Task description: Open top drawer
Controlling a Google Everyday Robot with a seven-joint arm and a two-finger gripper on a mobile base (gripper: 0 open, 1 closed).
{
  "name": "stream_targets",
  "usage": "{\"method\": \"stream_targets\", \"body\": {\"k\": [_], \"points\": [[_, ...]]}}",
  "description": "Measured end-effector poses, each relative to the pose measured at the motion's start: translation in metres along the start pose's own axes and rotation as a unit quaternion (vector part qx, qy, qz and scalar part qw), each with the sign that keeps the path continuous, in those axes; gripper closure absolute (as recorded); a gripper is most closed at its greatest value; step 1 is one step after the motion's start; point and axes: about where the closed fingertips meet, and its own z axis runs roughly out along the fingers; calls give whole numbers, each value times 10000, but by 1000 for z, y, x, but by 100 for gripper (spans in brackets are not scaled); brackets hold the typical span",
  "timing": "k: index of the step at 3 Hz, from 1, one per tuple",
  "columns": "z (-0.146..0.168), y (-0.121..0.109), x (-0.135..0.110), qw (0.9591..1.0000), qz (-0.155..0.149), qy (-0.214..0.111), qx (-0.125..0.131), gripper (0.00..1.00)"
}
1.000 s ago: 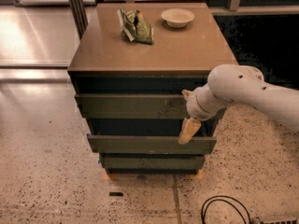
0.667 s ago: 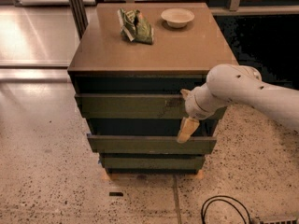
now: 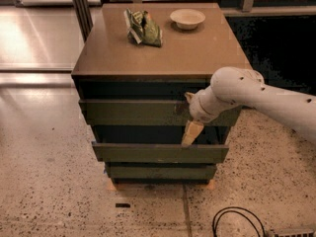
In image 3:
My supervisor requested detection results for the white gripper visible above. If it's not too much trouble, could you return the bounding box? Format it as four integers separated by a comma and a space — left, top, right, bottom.
181, 92, 217, 147

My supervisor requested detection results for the green top drawer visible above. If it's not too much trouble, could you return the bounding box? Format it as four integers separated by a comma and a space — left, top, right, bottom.
78, 99, 245, 127

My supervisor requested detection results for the green drawer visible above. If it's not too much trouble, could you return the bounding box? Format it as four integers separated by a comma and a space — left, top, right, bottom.
106, 163, 216, 180
78, 99, 245, 127
92, 142, 228, 164

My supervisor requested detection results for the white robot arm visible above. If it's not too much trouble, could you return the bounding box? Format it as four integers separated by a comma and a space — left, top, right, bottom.
181, 67, 316, 147

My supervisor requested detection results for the brown drawer cabinet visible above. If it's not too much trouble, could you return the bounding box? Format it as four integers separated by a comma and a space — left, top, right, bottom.
72, 3, 251, 183

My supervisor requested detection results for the green middle drawer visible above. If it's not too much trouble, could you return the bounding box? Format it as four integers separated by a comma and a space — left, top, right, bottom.
92, 142, 228, 164

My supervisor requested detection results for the green bottom drawer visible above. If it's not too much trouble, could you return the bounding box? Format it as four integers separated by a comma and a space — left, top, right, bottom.
106, 163, 216, 180

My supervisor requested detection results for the white ceramic bowl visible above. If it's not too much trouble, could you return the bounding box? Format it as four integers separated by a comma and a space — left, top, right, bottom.
170, 9, 205, 31

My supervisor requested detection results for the green crumpled chip bag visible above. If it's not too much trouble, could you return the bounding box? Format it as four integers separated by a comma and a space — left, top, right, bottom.
123, 8, 163, 47

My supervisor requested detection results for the black floor cable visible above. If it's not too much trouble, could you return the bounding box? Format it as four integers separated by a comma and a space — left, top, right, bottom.
211, 206, 267, 237

